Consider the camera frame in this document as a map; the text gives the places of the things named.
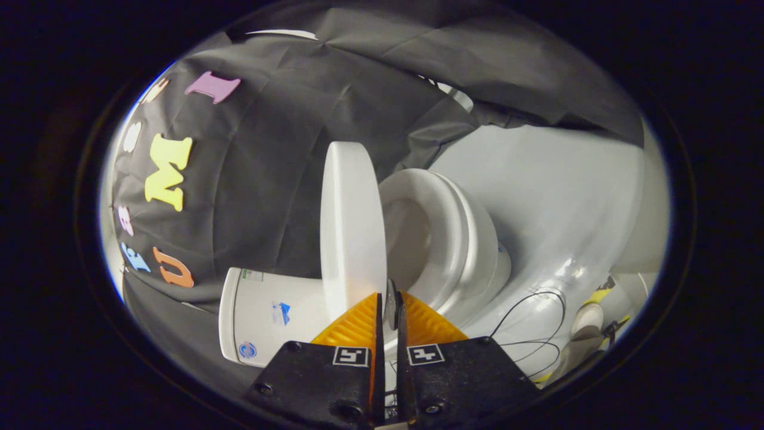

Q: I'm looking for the thin black cable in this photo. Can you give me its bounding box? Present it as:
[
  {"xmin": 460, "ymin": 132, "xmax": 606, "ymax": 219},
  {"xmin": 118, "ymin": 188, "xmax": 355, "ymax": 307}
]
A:
[{"xmin": 489, "ymin": 290, "xmax": 566, "ymax": 380}]

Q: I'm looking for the black backdrop cloth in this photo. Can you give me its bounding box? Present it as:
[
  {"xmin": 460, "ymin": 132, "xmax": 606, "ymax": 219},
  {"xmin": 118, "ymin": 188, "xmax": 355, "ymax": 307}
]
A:
[{"xmin": 110, "ymin": 3, "xmax": 645, "ymax": 383}]

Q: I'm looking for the white toilet seat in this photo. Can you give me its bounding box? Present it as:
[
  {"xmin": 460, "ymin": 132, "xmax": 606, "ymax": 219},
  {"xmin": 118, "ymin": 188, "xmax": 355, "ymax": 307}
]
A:
[{"xmin": 379, "ymin": 168, "xmax": 473, "ymax": 302}]

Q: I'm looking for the white rounded object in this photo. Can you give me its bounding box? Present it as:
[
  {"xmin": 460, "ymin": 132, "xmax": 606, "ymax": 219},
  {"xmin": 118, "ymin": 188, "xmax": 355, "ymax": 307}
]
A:
[{"xmin": 572, "ymin": 303, "xmax": 605, "ymax": 342}]

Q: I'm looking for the white toilet tank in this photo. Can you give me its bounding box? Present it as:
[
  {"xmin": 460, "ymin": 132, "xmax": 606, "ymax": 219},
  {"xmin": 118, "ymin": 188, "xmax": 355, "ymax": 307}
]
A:
[{"xmin": 218, "ymin": 267, "xmax": 332, "ymax": 366}]

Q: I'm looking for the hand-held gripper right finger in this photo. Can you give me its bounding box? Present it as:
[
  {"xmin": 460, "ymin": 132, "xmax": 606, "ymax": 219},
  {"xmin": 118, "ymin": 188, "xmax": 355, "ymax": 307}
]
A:
[{"xmin": 395, "ymin": 291, "xmax": 541, "ymax": 426}]

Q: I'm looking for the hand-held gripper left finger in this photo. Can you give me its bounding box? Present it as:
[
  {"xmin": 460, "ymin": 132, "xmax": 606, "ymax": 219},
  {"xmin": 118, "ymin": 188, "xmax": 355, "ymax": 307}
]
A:
[{"xmin": 245, "ymin": 291, "xmax": 386, "ymax": 428}]

